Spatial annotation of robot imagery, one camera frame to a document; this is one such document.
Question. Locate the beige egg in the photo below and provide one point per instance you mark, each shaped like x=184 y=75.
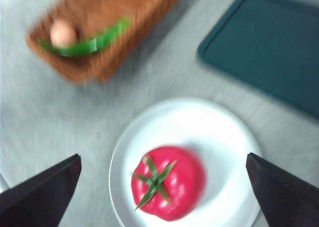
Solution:
x=62 y=33

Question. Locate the red tomato with green stem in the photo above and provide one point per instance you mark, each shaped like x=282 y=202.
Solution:
x=172 y=184

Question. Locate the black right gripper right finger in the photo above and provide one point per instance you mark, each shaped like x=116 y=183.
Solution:
x=286 y=194

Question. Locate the dark rectangular tray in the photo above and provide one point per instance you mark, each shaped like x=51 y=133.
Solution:
x=264 y=52

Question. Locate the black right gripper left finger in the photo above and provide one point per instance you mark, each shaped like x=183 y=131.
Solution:
x=37 y=199

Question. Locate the pale grey round plate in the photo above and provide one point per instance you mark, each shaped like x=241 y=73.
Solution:
x=199 y=127

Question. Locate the brown wicker basket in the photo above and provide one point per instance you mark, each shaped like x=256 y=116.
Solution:
x=99 y=37

